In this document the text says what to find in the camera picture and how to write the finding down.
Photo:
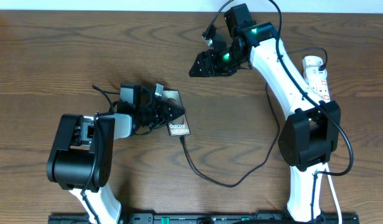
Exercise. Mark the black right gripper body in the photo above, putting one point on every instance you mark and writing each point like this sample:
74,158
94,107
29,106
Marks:
225,61

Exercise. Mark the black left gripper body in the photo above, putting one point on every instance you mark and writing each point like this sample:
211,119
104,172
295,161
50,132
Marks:
150,116

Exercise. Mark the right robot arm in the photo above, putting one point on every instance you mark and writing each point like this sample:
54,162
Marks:
310,132

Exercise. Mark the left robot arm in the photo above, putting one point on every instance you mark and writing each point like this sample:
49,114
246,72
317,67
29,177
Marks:
81,156

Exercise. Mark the white USB charger plug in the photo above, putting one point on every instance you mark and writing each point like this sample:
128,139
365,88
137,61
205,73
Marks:
313,74

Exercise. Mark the white power strip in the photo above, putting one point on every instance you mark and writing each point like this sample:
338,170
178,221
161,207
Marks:
320,87

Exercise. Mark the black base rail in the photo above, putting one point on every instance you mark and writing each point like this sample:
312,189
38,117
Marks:
261,217

